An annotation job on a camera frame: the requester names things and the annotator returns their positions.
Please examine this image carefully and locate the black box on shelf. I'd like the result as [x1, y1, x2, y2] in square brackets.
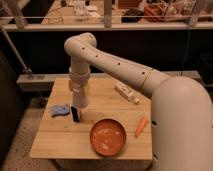
[121, 8, 143, 23]

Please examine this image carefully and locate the white plastic bottle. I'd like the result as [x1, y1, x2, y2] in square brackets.
[114, 82, 139, 104]

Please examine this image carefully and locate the orange bowl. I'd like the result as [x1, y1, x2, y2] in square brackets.
[90, 119, 126, 157]

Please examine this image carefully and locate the blue cloth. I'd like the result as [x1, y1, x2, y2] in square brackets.
[51, 104, 70, 117]

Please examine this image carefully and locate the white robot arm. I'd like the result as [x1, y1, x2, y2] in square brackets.
[64, 33, 213, 171]

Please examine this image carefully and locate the orange carrot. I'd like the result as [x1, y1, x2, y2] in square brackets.
[135, 116, 148, 137]

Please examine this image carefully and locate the wooden table board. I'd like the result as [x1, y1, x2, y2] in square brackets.
[30, 78, 152, 160]

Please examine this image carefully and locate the orange basket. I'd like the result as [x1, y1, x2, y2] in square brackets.
[144, 4, 167, 22]

